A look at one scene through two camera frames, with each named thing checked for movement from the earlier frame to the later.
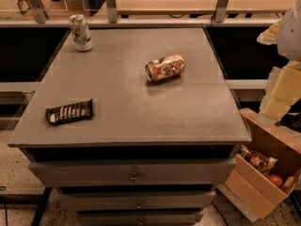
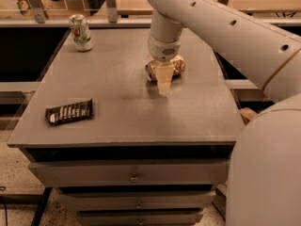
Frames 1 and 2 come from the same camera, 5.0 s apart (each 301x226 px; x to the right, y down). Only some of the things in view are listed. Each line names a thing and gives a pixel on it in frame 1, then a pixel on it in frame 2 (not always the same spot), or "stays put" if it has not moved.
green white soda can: x=81 y=32 stays put
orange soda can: x=166 y=67 stays put
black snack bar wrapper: x=70 y=112 stays put
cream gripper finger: x=283 y=90 to x=164 y=52
